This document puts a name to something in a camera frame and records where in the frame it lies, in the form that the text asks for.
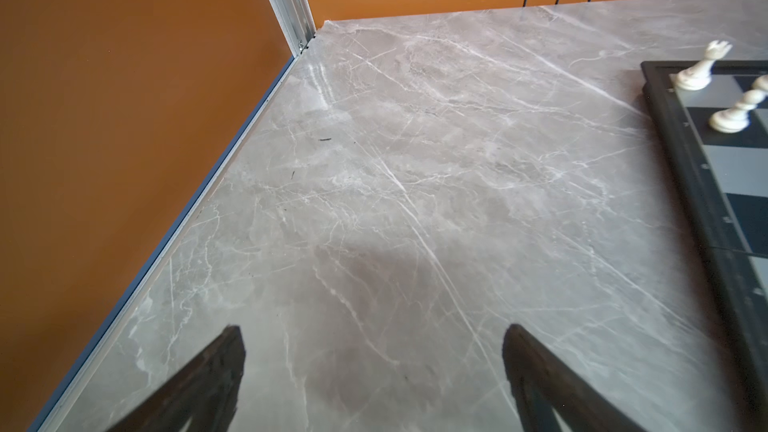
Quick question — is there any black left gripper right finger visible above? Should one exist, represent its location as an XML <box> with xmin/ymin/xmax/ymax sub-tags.
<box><xmin>502</xmin><ymin>324</ymin><xmax>643</xmax><ymax>432</ymax></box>

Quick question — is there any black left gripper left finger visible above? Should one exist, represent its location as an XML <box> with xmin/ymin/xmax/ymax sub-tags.
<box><xmin>110</xmin><ymin>325</ymin><xmax>246</xmax><ymax>431</ymax></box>

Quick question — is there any white chess pawn piece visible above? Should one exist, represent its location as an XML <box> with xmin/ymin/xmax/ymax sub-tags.
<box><xmin>709</xmin><ymin>75</ymin><xmax>767</xmax><ymax>134</ymax></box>

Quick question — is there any black white chessboard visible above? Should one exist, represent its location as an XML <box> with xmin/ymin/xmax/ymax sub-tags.
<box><xmin>641</xmin><ymin>60</ymin><xmax>767</xmax><ymax>420</ymax></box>

